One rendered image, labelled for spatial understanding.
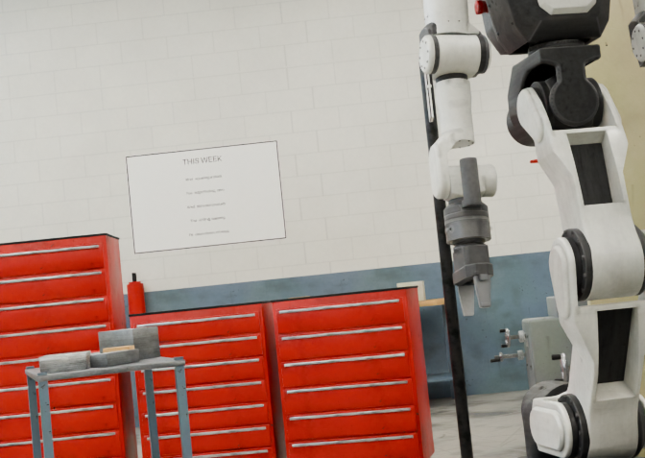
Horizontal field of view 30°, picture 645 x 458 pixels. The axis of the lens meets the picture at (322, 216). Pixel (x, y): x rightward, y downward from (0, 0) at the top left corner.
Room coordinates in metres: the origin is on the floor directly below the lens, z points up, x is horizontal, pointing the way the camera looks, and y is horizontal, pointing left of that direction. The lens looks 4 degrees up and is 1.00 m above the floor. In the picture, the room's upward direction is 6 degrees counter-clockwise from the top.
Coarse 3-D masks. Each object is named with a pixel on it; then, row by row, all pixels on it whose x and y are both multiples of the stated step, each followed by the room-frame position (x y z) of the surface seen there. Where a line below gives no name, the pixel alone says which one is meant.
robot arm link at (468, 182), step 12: (456, 168) 2.36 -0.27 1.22; (468, 168) 2.32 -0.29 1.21; (480, 168) 2.37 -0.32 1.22; (492, 168) 2.37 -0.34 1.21; (456, 180) 2.35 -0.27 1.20; (468, 180) 2.32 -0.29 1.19; (480, 180) 2.36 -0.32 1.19; (492, 180) 2.36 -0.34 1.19; (456, 192) 2.35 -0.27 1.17; (468, 192) 2.31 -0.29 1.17; (480, 192) 2.32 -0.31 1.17; (492, 192) 2.38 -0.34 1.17; (456, 204) 2.34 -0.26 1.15; (468, 204) 2.31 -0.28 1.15; (480, 204) 2.32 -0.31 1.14; (444, 216) 2.37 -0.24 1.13; (456, 216) 2.34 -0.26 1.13
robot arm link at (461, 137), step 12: (444, 132) 2.38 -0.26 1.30; (456, 132) 2.37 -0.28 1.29; (468, 132) 2.37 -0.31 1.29; (444, 144) 2.36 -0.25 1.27; (456, 144) 2.40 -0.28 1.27; (468, 144) 2.41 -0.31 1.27; (432, 156) 2.38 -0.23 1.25; (444, 156) 2.35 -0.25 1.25; (432, 168) 2.39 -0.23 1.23; (444, 168) 2.35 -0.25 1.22; (432, 180) 2.39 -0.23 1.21; (444, 180) 2.35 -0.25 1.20; (444, 192) 2.36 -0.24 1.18
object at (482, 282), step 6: (480, 276) 2.29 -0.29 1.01; (486, 276) 2.29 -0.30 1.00; (474, 282) 2.30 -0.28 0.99; (480, 282) 2.30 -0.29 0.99; (486, 282) 2.30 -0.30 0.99; (480, 288) 2.29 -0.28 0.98; (486, 288) 2.30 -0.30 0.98; (480, 294) 2.29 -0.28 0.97; (486, 294) 2.29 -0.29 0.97; (480, 300) 2.29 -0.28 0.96; (486, 300) 2.29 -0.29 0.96; (480, 306) 2.29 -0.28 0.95; (486, 306) 2.29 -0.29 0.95
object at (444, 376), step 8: (424, 296) 10.10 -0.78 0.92; (424, 304) 9.91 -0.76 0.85; (432, 304) 9.91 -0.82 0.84; (448, 344) 10.58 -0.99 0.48; (448, 352) 10.58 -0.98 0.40; (448, 360) 10.58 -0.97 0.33; (448, 368) 10.58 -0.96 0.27; (432, 376) 10.28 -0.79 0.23; (440, 376) 10.20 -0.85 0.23; (448, 376) 10.10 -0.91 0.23
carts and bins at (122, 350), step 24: (120, 336) 4.56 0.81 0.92; (144, 336) 4.56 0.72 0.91; (48, 360) 4.14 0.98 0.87; (72, 360) 4.15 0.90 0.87; (96, 360) 4.18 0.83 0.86; (120, 360) 4.24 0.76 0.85; (144, 360) 4.43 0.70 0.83; (168, 360) 4.21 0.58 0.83; (48, 408) 4.02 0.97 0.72; (48, 432) 4.02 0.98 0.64; (48, 456) 4.02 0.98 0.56; (192, 456) 4.16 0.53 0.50
